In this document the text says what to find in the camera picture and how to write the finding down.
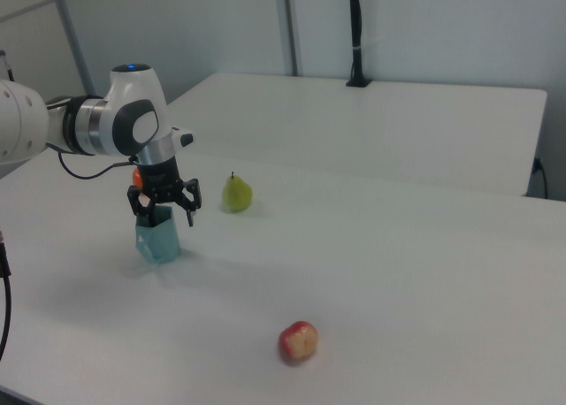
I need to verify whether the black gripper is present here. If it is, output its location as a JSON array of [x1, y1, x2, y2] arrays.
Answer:
[[126, 153, 205, 228]]

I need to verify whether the teal plastic mug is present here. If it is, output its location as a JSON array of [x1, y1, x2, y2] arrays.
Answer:
[[134, 202, 182, 265]]

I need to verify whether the green toy pear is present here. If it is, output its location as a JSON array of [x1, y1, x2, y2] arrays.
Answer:
[[221, 171, 255, 214]]

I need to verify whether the red bitten toy apple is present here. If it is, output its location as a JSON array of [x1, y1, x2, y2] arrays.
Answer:
[[278, 320, 320, 361]]

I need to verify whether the black pole with base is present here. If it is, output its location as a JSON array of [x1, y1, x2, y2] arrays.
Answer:
[[345, 0, 372, 89]]

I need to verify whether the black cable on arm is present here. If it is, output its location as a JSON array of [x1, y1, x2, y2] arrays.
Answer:
[[56, 149, 139, 181]]

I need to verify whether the thick black cable with connector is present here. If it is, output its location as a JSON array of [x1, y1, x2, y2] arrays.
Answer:
[[0, 226, 14, 363]]

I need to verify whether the slanted grey metal frame post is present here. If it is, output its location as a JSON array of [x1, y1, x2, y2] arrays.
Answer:
[[47, 0, 97, 97]]

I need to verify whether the black wall plug cable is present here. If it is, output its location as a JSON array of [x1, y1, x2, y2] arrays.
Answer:
[[532, 157, 550, 200]]

